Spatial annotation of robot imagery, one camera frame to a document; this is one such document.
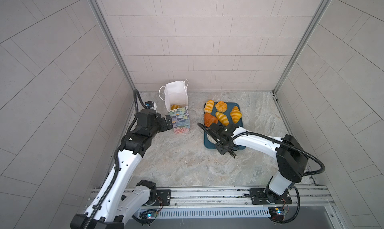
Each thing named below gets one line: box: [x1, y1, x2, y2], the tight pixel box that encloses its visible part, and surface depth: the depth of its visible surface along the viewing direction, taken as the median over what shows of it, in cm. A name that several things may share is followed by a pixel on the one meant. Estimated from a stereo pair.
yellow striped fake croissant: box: [230, 105, 242, 124], surface depth 101 cm
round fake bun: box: [215, 101, 228, 113], surface depth 105 cm
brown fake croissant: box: [204, 112, 219, 128], surface depth 98 cm
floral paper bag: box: [158, 79, 191, 135], surface depth 88 cm
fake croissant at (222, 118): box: [215, 111, 230, 126], surface depth 100 cm
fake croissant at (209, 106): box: [204, 99, 215, 114], surface depth 106 cm
